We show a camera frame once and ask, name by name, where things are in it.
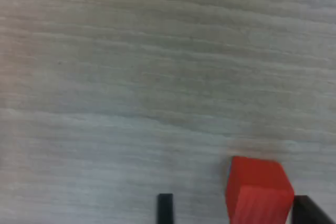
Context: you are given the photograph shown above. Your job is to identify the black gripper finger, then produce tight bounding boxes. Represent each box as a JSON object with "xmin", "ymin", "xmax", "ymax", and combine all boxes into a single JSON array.
[
  {"xmin": 156, "ymin": 193, "xmax": 174, "ymax": 224},
  {"xmin": 291, "ymin": 195, "xmax": 336, "ymax": 224}
]

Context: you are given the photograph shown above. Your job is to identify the red cube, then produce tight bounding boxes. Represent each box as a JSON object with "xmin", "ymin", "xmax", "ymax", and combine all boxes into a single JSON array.
[{"xmin": 225, "ymin": 155, "xmax": 295, "ymax": 224}]

